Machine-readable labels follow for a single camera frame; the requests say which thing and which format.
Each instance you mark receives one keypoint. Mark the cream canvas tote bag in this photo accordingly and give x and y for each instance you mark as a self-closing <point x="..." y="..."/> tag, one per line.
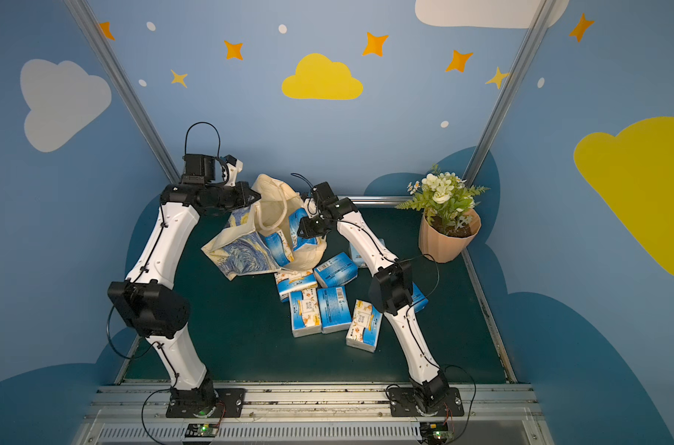
<point x="239" y="250"/>

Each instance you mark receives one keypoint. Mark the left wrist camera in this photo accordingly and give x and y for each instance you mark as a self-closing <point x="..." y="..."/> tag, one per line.
<point x="231" y="167"/>

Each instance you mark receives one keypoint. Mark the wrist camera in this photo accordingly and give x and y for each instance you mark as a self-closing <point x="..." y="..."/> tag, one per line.
<point x="231" y="167"/>
<point x="323" y="196"/>

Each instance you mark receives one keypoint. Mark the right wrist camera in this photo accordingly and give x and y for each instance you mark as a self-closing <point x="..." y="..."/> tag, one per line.
<point x="323" y="196"/>

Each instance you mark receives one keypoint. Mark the right controller board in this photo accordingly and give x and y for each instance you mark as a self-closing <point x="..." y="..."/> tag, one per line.
<point x="435" y="434"/>

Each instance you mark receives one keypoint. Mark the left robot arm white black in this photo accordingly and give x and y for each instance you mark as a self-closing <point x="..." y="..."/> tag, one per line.
<point x="146" y="299"/>

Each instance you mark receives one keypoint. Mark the left controller board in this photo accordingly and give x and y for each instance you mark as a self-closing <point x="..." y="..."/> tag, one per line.
<point x="202" y="431"/>

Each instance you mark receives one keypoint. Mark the controller board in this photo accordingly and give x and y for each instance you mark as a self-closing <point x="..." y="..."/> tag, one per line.
<point x="202" y="431"/>
<point x="435" y="434"/>

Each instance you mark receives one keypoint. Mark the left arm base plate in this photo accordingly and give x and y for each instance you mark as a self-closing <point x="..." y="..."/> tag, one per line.
<point x="226" y="401"/>

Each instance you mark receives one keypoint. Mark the rear aluminium frame bar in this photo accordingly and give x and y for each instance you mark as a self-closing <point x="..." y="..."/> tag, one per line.
<point x="378" y="201"/>

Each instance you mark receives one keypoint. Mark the aluminium frame post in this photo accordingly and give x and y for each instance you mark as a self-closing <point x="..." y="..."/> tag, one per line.
<point x="521" y="64"/>
<point x="101" y="46"/>

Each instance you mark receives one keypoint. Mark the left aluminium frame post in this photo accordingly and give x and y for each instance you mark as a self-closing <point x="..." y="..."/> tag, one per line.
<point x="101" y="46"/>

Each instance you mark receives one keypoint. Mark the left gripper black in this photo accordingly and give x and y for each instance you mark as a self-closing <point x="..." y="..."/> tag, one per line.
<point x="240" y="196"/>

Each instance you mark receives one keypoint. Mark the aluminium front rail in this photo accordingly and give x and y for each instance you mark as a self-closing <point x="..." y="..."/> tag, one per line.
<point x="313" y="413"/>

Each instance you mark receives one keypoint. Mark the blue tissue pack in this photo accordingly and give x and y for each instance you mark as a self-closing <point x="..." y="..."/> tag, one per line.
<point x="336" y="272"/>
<point x="419" y="300"/>
<point x="334" y="310"/>
<point x="279" y="248"/>

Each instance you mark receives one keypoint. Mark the floral tissue pack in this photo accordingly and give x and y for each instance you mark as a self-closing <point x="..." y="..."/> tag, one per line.
<point x="305" y="313"/>
<point x="291" y="281"/>
<point x="364" y="330"/>
<point x="299" y="241"/>

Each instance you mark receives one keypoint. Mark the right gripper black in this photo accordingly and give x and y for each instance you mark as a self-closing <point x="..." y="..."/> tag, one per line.
<point x="309" y="225"/>

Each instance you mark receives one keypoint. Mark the pink pot with flowers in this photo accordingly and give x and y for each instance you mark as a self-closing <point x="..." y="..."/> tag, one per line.
<point x="449" y="220"/>

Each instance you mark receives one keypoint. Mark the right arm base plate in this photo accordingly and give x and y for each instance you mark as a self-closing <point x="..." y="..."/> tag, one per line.
<point x="403" y="402"/>

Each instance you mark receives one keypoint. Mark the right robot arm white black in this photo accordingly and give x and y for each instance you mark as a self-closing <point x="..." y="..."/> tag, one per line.
<point x="391" y="292"/>

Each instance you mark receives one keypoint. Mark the right aluminium frame post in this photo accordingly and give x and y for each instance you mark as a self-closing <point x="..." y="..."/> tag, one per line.
<point x="521" y="64"/>

